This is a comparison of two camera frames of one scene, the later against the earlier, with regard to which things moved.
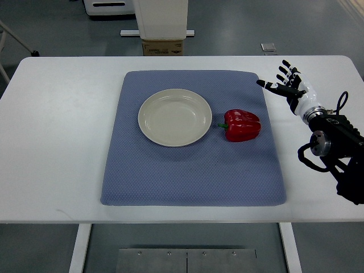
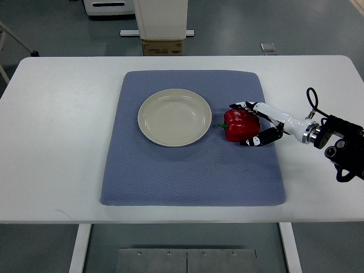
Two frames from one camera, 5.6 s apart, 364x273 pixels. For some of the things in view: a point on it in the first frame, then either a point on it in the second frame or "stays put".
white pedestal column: x=161 y=20 stays put
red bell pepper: x=240 y=125 stays put
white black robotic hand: x=296 y=86 → x=303 y=131
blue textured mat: x=214 y=172 stays put
